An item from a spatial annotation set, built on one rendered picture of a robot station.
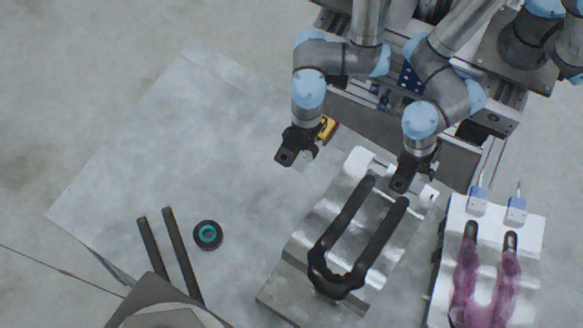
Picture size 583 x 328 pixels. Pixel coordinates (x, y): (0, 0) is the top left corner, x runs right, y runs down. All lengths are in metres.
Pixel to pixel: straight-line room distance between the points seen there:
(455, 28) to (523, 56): 0.41
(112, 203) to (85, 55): 1.33
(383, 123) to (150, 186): 1.09
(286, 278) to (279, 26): 1.61
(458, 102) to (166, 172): 0.86
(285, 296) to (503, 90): 0.81
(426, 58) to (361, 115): 1.16
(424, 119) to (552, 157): 1.62
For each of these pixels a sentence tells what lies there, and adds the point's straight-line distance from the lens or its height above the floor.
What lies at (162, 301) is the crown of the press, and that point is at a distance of 0.59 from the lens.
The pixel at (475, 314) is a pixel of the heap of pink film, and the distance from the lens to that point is 1.78.
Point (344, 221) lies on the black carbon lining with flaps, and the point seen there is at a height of 0.88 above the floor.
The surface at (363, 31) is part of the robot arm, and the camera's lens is 1.51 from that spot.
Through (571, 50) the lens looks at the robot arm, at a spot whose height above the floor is 1.30.
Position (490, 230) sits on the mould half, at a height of 0.85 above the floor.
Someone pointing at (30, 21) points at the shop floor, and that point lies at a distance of 3.34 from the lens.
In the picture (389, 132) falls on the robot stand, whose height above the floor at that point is 0.21.
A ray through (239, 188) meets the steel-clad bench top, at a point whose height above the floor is 0.80.
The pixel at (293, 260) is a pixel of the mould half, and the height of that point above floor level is 0.91.
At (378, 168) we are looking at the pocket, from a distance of 1.88.
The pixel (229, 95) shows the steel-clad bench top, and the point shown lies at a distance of 2.03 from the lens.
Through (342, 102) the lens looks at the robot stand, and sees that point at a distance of 2.70.
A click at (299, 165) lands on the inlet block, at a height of 0.95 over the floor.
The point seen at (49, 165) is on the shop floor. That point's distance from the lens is 2.95.
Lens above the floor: 2.57
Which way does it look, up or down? 67 degrees down
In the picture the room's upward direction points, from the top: 3 degrees clockwise
